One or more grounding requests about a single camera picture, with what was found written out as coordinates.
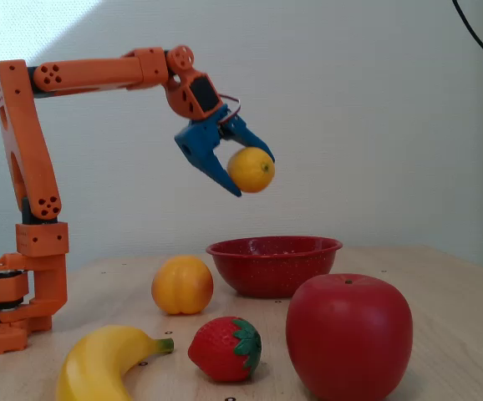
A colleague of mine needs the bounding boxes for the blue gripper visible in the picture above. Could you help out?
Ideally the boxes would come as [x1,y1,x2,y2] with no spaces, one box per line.
[173,104,277,198]

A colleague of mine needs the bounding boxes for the yellow lemon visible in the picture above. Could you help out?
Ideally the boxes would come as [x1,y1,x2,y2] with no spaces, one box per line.
[226,146,276,194]

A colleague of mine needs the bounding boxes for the red speckled bowl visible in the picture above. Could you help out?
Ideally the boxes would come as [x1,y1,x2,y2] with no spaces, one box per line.
[206,236,343,299]

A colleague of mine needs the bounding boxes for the orange peach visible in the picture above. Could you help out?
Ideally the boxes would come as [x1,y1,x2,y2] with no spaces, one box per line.
[150,255,215,316]

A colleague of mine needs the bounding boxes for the red strawberry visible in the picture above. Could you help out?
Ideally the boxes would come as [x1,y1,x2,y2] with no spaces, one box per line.
[187,316,263,383]

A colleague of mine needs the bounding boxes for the red apple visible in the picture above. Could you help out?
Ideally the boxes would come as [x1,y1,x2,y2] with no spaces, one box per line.
[285,273,414,401]

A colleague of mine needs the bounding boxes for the yellow banana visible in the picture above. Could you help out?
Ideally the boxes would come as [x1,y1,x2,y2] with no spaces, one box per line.
[55,324,175,401]

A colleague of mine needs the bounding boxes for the black hanging cable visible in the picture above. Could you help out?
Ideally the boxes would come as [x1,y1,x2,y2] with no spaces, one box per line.
[451,0,483,74]

